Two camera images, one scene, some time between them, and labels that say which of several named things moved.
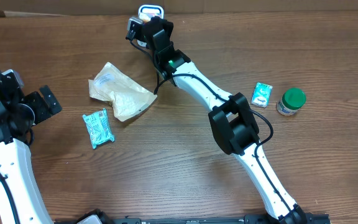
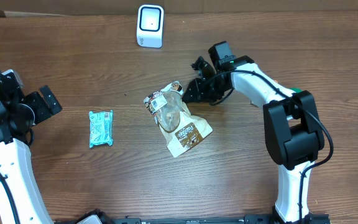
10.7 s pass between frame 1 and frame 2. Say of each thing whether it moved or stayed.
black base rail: stayed
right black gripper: moved
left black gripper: stayed
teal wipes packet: moved
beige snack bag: moved
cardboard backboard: stayed
